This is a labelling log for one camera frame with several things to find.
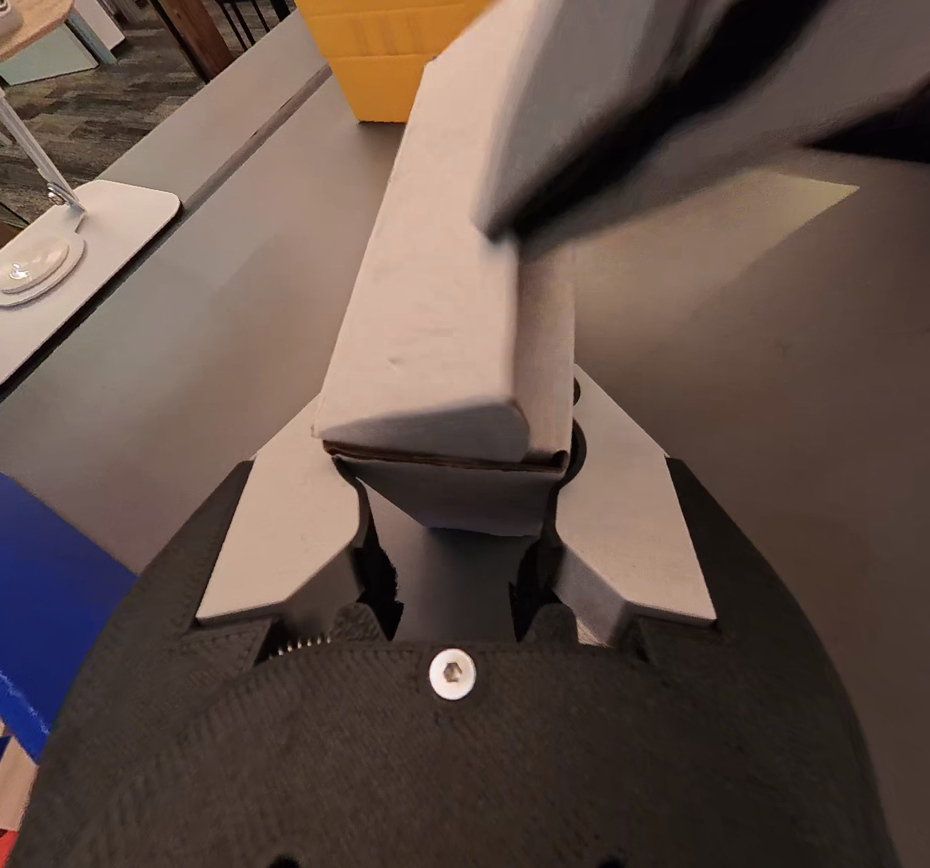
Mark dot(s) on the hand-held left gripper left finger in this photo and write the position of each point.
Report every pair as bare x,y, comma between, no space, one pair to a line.
283,534

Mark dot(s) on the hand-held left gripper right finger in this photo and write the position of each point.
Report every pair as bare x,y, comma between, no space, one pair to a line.
632,534

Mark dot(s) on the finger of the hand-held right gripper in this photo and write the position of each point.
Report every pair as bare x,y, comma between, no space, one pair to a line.
799,69
581,47

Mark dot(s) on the yellow plastic bin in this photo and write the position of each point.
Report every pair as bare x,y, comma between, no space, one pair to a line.
378,32

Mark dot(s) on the blue plastic bin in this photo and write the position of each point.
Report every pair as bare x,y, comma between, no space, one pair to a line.
51,592

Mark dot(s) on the white cardboard box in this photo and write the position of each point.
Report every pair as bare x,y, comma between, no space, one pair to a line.
436,301

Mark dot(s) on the white metal plate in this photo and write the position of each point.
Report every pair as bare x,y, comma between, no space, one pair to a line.
116,228

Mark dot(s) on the wooden beam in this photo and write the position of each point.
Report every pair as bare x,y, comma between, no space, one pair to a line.
181,10

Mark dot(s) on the glass sliding door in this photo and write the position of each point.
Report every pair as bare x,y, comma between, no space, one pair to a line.
43,61

